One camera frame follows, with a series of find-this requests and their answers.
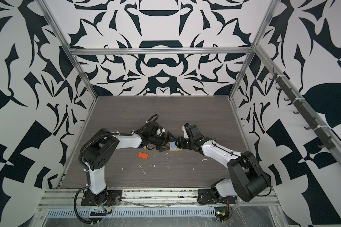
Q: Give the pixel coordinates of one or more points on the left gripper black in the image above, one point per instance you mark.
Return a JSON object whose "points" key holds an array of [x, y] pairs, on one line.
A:
{"points": [[170, 136]]}

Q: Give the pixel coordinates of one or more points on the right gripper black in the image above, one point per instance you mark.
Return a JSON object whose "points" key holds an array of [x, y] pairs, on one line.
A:
{"points": [[181, 144]]}

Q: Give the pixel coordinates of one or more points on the natural wood block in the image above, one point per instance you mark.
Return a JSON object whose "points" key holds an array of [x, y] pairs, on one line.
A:
{"points": [[174, 149]]}

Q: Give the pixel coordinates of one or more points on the blue wood block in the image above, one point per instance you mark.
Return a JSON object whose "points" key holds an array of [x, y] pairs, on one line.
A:
{"points": [[173, 145]]}

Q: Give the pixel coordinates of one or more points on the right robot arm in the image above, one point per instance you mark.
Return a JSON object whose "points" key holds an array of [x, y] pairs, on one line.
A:
{"points": [[247, 179]]}

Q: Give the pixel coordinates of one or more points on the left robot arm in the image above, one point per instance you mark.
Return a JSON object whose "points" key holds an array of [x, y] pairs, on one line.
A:
{"points": [[96, 153]]}

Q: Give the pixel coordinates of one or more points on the orange wood block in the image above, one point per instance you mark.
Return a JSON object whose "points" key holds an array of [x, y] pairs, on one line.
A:
{"points": [[143, 155]]}

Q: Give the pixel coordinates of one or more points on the green circuit board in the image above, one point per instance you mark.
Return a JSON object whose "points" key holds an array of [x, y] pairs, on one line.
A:
{"points": [[223, 214]]}

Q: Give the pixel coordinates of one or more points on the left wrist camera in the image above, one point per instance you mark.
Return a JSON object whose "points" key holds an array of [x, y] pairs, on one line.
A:
{"points": [[160, 131]]}

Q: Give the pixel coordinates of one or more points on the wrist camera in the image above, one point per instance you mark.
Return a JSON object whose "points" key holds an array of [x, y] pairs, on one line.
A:
{"points": [[160, 131], [186, 130]]}

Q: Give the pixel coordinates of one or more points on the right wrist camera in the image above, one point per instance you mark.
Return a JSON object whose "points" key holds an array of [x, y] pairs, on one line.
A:
{"points": [[186, 130]]}

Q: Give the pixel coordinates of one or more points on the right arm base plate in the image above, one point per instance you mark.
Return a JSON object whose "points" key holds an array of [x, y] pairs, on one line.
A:
{"points": [[210, 196]]}

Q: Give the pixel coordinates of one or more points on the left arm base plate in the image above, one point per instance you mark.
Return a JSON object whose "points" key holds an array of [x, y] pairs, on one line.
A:
{"points": [[106, 198]]}

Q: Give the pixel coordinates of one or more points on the aluminium frame crossbar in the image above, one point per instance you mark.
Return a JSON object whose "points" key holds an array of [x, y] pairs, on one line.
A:
{"points": [[165, 50]]}

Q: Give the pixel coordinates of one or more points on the aluminium front rail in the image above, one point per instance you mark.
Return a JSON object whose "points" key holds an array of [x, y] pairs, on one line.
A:
{"points": [[146, 197]]}

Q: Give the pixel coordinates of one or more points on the white slotted cable duct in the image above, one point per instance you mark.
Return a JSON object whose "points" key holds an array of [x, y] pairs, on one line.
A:
{"points": [[142, 212]]}

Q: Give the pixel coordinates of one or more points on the wall hook rack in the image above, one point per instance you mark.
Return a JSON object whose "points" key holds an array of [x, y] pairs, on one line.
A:
{"points": [[305, 110]]}

